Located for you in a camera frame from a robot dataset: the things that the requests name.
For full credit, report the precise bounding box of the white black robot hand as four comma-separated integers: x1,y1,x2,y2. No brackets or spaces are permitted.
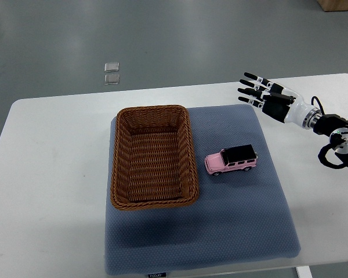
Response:
238,72,323,129

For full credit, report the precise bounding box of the pink toy car black roof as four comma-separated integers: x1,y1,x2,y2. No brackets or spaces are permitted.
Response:
204,144,258,176

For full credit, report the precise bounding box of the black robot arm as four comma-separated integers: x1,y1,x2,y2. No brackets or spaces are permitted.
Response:
310,114,348,169

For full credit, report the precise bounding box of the brown wicker basket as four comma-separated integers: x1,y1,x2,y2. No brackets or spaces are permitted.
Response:
110,105,200,211

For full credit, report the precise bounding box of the wooden box corner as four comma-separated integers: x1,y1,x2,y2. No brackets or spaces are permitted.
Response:
317,0,348,12

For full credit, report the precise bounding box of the blue-grey cushion mat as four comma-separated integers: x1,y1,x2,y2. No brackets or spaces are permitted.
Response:
104,104,300,275

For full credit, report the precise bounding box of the white table leg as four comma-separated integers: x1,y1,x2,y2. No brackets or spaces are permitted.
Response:
295,266,313,278

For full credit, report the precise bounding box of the upper metal floor plate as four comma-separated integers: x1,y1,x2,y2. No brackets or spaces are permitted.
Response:
104,62,119,72

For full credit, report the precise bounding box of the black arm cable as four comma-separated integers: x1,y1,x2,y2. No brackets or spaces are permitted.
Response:
311,96,325,115

